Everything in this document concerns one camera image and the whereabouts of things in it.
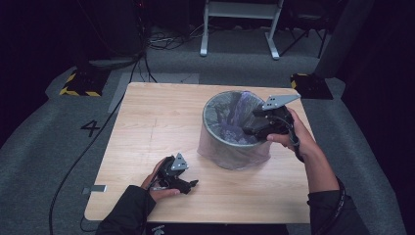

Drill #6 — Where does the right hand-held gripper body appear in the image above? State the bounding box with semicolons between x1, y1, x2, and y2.
253;93;302;142

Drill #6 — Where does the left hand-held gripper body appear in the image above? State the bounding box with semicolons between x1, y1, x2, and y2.
156;152;193;195

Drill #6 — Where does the purple plastic bag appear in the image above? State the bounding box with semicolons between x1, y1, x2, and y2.
196;89;274;171

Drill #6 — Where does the green plastic bin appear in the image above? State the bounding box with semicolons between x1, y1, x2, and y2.
196;90;273;170

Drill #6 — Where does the person's left hand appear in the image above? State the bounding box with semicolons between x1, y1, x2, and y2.
140;158;181;203

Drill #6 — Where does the person's right hand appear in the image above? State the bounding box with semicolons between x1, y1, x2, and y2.
266;107;323;162

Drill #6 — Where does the person's dark torso clothing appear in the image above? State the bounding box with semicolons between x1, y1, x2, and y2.
146;222;290;235

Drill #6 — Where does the yellow-black striped stand base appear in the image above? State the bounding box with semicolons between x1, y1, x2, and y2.
59;69;111;98
290;72;335;101

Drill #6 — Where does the black tripod stand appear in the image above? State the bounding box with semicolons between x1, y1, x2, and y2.
279;11;331;61

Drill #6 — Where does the grey pillar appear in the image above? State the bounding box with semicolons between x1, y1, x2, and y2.
313;0;377;79

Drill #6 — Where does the white metal desk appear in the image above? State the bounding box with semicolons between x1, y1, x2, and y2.
199;0;285;61

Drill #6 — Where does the grey metal table bracket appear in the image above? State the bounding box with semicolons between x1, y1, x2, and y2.
81;184;108;196

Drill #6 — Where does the long black floor cable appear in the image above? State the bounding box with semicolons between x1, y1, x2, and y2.
48;53;149;235

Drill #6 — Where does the tangle of floor cables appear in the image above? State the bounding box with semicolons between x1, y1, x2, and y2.
146;23;205;52

